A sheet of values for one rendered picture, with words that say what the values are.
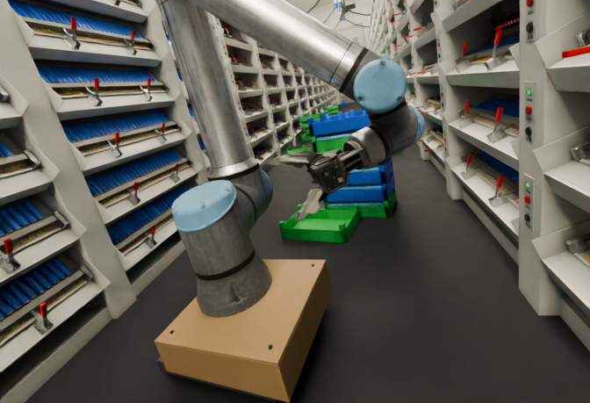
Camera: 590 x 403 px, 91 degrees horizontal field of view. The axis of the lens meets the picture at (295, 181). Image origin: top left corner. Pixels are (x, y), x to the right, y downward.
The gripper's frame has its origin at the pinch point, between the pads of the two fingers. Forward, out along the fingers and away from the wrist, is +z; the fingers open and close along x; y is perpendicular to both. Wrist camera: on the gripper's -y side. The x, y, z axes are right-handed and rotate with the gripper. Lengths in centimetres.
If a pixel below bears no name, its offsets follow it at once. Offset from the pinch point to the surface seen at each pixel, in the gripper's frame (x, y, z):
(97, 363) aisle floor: 24, -21, 65
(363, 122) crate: 3, -45, -48
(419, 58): -5, -95, -124
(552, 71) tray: -3, 25, -49
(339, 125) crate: 1, -52, -41
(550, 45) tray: -7, 25, -51
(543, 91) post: 1, 23, -49
